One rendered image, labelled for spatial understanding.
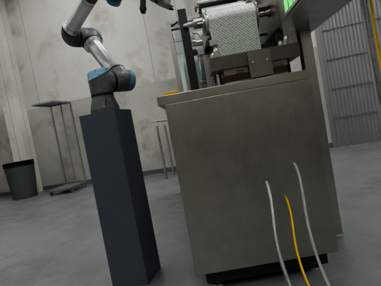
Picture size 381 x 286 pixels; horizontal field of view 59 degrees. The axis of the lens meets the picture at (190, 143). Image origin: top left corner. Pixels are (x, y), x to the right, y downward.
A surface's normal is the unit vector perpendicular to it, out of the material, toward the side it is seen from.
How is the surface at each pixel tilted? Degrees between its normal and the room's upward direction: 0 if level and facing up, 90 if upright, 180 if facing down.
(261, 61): 90
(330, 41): 90
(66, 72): 90
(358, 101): 90
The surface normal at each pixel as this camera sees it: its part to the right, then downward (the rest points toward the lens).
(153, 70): -0.24, 0.10
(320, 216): -0.01, 0.06
